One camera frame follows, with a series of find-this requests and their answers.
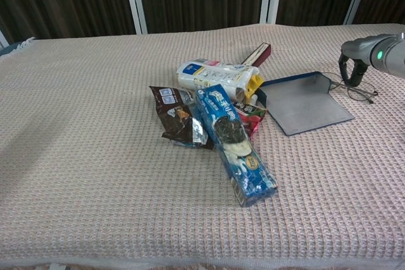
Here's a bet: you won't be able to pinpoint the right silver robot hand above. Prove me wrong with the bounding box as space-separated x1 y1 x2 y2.
337 34 385 87

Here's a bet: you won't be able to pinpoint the thin-framed eyeglasses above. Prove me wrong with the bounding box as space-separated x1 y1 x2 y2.
328 72 379 105

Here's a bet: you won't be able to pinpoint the blue grey box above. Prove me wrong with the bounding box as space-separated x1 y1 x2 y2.
255 71 356 137

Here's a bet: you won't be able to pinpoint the dark red long box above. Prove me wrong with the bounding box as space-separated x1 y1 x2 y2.
240 42 272 68

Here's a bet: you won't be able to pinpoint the yellow plastic packet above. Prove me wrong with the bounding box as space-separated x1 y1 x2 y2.
245 73 264 99

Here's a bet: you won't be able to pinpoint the red snack packet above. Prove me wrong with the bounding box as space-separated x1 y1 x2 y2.
232 101 268 140

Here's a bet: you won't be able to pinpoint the white snack bag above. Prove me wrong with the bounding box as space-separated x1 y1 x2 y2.
175 58 263 100

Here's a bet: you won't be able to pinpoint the blue cookie package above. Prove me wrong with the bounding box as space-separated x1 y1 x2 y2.
194 83 279 209

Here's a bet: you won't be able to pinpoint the brown snack wrapper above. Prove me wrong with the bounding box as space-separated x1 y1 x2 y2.
148 85 216 150

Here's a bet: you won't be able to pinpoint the pink waffle blanket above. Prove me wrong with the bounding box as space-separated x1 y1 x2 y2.
0 23 405 266

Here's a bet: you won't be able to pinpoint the teal table cover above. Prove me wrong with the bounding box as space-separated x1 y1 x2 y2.
0 39 35 59

